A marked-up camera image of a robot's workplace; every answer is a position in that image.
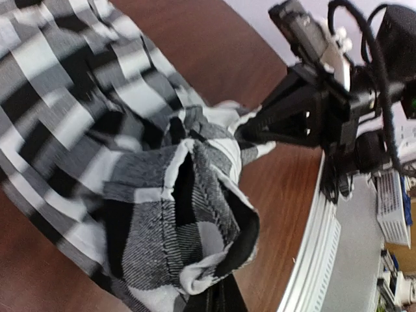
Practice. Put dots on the black white plaid shirt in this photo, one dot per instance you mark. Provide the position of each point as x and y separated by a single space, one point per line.
116 159

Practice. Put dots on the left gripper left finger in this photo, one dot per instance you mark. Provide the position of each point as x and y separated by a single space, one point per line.
203 302

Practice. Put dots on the white perforated box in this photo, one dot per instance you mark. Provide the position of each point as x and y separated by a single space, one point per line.
390 209

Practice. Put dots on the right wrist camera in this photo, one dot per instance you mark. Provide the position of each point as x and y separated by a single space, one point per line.
303 33

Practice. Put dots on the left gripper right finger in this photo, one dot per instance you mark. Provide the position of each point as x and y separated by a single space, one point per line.
229 296

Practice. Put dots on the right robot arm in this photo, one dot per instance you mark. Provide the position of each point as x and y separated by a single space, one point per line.
388 56

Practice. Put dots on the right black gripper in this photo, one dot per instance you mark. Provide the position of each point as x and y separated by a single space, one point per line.
312 109

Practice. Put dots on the aluminium front rail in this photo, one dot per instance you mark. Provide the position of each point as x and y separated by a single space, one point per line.
337 265

